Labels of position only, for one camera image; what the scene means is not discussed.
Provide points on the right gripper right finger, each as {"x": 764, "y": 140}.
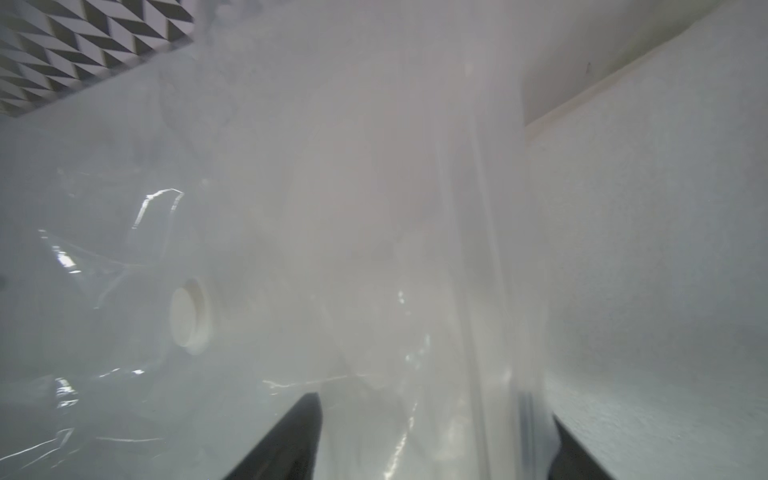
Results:
{"x": 573, "y": 461}

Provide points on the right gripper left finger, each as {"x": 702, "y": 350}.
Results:
{"x": 289, "y": 450}

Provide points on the clear plastic vacuum bag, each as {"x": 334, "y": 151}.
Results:
{"x": 349, "y": 181}

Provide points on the white vacuum bag valve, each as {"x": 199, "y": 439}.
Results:
{"x": 190, "y": 316}

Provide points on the white folded towel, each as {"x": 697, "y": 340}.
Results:
{"x": 653, "y": 188}

